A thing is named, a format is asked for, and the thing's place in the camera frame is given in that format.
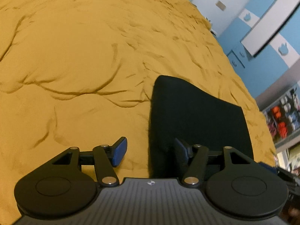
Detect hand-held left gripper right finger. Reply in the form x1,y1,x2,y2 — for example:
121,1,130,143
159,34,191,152
175,138,254,187

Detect shelf with colourful toys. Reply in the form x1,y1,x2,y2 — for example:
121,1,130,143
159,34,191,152
255,82,300,177

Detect black pants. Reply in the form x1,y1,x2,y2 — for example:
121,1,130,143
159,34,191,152
146,75,255,179

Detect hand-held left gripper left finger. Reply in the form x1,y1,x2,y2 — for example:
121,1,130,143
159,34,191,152
52,136,128,187

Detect yellow blanket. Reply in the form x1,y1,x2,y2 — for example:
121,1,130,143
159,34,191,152
0,0,277,225

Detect blue and white wardrobe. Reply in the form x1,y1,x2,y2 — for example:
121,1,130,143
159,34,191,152
218,0,300,99

